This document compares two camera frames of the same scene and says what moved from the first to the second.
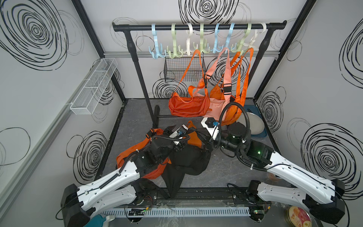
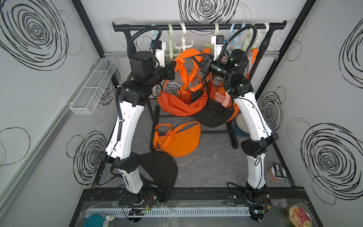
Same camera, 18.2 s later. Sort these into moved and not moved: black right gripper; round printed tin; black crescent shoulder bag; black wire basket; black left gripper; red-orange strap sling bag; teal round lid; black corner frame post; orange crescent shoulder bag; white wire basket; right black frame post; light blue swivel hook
Moved: orange crescent shoulder bag; light blue swivel hook; black crescent shoulder bag; red-orange strap sling bag; black left gripper; black right gripper
Not moved: white wire basket; round printed tin; right black frame post; black corner frame post; black wire basket; teal round lid
